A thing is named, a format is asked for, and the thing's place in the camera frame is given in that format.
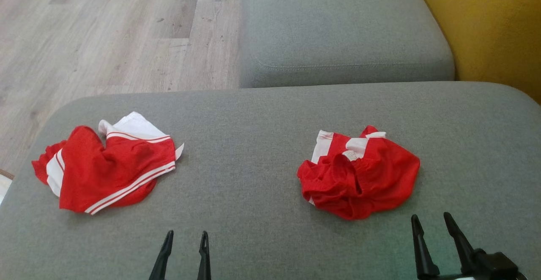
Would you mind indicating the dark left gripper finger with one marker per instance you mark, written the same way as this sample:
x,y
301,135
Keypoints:
x,y
162,259
204,259

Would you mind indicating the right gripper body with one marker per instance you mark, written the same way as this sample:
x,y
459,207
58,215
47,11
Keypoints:
x,y
498,267

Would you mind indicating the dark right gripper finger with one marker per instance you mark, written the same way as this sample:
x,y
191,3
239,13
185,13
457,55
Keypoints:
x,y
422,254
461,242

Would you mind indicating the red white mesh shorts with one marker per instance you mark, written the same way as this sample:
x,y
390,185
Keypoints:
x,y
372,178

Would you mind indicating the red jersey with white sleeves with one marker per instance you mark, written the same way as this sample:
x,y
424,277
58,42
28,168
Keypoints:
x,y
118,166

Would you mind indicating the large grey sofa seat cushion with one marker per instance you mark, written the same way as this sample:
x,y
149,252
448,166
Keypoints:
x,y
253,119

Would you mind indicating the white mat with brown edge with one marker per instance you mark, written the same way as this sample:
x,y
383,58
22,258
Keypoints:
x,y
3,185

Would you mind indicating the small grey sofa cushion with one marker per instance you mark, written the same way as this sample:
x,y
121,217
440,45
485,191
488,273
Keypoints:
x,y
338,26

